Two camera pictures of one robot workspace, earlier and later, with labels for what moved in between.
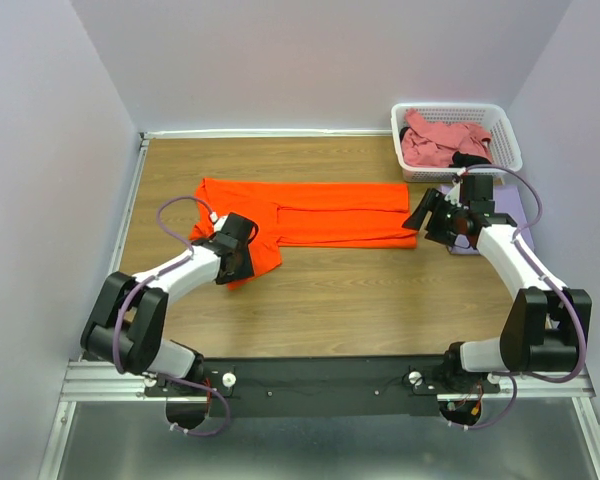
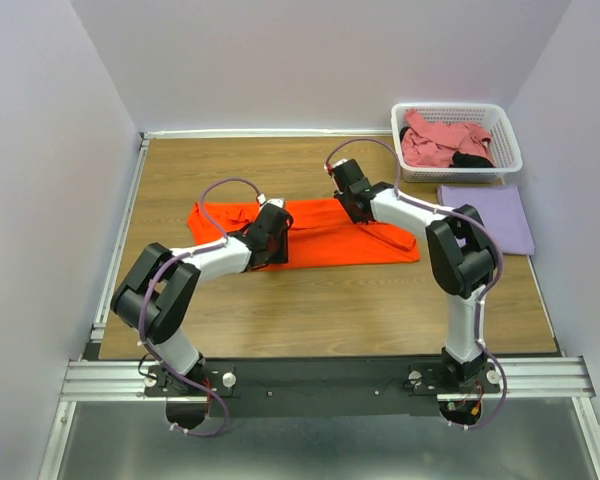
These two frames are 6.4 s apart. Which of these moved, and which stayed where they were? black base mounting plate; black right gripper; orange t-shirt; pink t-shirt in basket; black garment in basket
Moved: black right gripper; orange t-shirt
Stayed: black garment in basket; black base mounting plate; pink t-shirt in basket
